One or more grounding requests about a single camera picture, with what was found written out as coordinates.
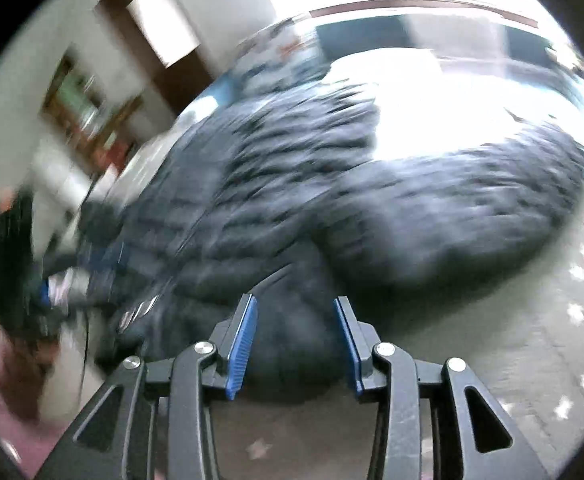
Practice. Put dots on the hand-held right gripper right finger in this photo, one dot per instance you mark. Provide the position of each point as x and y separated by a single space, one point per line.
348 355

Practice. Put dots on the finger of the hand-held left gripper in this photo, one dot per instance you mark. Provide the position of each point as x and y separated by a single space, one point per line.
79 286

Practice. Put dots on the framed wall picture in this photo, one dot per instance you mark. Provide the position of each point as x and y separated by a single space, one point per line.
79 105

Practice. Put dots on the teal headboard cushion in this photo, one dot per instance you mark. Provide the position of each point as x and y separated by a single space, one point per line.
361 40

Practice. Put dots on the brown wooden door frame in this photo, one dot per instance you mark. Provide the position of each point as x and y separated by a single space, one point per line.
172 55

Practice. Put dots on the person's left forearm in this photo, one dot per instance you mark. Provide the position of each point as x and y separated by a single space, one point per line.
7 410

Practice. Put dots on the black puffer jacket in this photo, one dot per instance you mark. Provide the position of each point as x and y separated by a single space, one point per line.
282 220

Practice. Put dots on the butterfly print pillow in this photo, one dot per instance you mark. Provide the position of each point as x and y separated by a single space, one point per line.
277 55

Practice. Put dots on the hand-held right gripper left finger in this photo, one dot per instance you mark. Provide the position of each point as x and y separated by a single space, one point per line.
241 355

